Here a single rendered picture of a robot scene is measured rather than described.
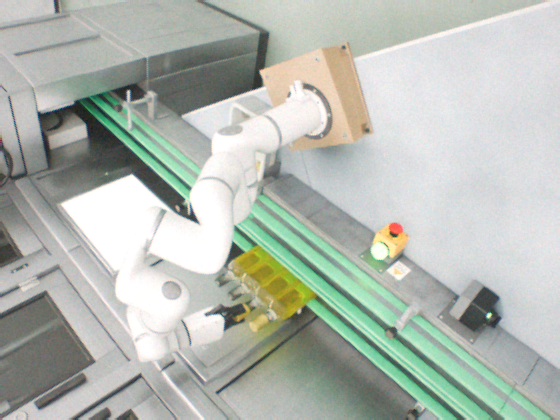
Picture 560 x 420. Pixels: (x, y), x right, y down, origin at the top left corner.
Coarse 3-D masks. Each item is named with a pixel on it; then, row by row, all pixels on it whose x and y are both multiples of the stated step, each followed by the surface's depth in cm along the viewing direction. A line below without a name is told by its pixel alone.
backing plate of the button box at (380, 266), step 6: (366, 252) 128; (360, 258) 126; (366, 258) 126; (372, 258) 126; (396, 258) 128; (372, 264) 125; (378, 264) 125; (384, 264) 125; (390, 264) 126; (378, 270) 123; (384, 270) 124
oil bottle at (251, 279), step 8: (264, 264) 137; (272, 264) 137; (280, 264) 137; (248, 272) 133; (256, 272) 134; (264, 272) 134; (272, 272) 135; (240, 280) 133; (248, 280) 131; (256, 280) 132; (264, 280) 133; (248, 288) 131
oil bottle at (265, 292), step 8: (280, 272) 135; (288, 272) 136; (272, 280) 133; (280, 280) 133; (288, 280) 133; (296, 280) 134; (256, 288) 131; (264, 288) 130; (272, 288) 130; (280, 288) 131; (256, 296) 129; (264, 296) 128; (272, 296) 129; (264, 304) 129
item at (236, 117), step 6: (234, 108) 145; (240, 108) 142; (234, 114) 147; (240, 114) 149; (252, 114) 139; (234, 120) 149; (240, 120) 150; (246, 120) 152; (258, 156) 157; (264, 156) 143; (264, 162) 145; (258, 174) 152; (258, 180) 150
